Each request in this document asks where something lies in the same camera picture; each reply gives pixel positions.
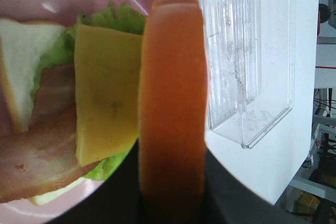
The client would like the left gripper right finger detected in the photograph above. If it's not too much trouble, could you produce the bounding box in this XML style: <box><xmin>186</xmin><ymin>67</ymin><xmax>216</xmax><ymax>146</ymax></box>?
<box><xmin>202</xmin><ymin>150</ymin><xmax>298</xmax><ymax>223</ymax></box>

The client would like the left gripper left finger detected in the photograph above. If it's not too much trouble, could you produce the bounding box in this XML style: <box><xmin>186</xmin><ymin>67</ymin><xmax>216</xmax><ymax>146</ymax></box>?
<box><xmin>49</xmin><ymin>142</ymin><xmax>143</xmax><ymax>224</ymax></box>

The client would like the long bacon strip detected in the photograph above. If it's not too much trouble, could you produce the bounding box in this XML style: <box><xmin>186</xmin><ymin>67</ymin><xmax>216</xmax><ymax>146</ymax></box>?
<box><xmin>1</xmin><ymin>107</ymin><xmax>98</xmax><ymax>203</ymax></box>

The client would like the bread slice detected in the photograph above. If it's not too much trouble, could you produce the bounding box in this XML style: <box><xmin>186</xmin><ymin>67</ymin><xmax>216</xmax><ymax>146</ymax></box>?
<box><xmin>0</xmin><ymin>18</ymin><xmax>87</xmax><ymax>207</ymax></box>
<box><xmin>138</xmin><ymin>0</ymin><xmax>208</xmax><ymax>223</ymax></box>

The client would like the short bacon strip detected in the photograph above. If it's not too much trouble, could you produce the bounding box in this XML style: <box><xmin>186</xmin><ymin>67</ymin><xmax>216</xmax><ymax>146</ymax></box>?
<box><xmin>29</xmin><ymin>65</ymin><xmax>75</xmax><ymax>127</ymax></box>

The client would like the yellow cheese slice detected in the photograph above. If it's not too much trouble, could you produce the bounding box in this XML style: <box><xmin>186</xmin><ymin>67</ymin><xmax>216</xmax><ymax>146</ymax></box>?
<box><xmin>74</xmin><ymin>25</ymin><xmax>142</xmax><ymax>166</ymax></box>

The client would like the green lettuce leaf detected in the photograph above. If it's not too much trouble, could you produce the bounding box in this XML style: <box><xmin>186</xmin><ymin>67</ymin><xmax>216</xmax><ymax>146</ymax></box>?
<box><xmin>30</xmin><ymin>1</ymin><xmax>147</xmax><ymax>182</ymax></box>

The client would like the right clear plastic container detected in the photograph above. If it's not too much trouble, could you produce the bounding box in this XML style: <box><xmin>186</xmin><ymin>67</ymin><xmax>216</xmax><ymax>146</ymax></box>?
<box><xmin>199</xmin><ymin>0</ymin><xmax>296</xmax><ymax>148</ymax></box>

